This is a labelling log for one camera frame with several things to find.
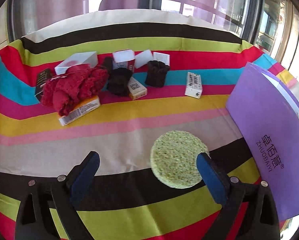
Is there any round green sponge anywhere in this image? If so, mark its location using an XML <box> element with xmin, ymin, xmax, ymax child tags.
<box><xmin>150</xmin><ymin>131</ymin><xmax>209</xmax><ymax>189</ymax></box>

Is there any orange white long box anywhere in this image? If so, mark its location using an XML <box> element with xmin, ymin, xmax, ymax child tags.
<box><xmin>58</xmin><ymin>96</ymin><xmax>101</xmax><ymax>126</ymax></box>

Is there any red knitted cloth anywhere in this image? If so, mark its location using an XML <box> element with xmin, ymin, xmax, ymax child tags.
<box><xmin>40</xmin><ymin>64</ymin><xmax>109</xmax><ymax>116</ymax></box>

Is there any white box with barcode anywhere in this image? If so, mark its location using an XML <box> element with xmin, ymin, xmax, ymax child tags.
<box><xmin>184</xmin><ymin>72</ymin><xmax>203</xmax><ymax>99</ymax></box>

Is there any white box with QR code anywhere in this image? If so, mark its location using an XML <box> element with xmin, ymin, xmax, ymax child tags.
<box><xmin>128</xmin><ymin>77</ymin><xmax>147</xmax><ymax>100</ymax></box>

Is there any purple cardboard box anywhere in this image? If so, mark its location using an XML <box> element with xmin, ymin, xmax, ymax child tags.
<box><xmin>226</xmin><ymin>63</ymin><xmax>299</xmax><ymax>220</ymax></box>

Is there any small black box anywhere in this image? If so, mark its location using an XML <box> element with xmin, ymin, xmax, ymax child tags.
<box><xmin>34</xmin><ymin>68</ymin><xmax>52</xmax><ymax>101</ymax></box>

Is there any black knitted cloth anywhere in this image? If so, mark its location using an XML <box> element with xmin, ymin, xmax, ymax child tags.
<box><xmin>102</xmin><ymin>56</ymin><xmax>133</xmax><ymax>96</ymax></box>

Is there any striped colourful tablecloth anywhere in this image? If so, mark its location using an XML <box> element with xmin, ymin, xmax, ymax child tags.
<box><xmin>0</xmin><ymin>8</ymin><xmax>299</xmax><ymax>240</ymax></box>

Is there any flat white box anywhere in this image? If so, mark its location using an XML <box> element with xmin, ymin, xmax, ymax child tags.
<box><xmin>54</xmin><ymin>51</ymin><xmax>98</xmax><ymax>75</ymax></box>

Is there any dark brown knitted cloth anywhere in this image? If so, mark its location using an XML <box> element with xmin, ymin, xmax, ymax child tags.
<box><xmin>145</xmin><ymin>60</ymin><xmax>170</xmax><ymax>87</ymax></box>

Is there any red white small box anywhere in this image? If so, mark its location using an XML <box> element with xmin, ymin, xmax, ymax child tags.
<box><xmin>113</xmin><ymin>49</ymin><xmax>135</xmax><ymax>73</ymax></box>

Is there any white box dotted grid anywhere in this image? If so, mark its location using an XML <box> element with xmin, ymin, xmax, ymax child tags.
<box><xmin>153</xmin><ymin>52</ymin><xmax>170</xmax><ymax>66</ymax></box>

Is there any white foam block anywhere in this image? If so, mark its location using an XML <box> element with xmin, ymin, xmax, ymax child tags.
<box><xmin>134</xmin><ymin>49</ymin><xmax>153</xmax><ymax>69</ymax></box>

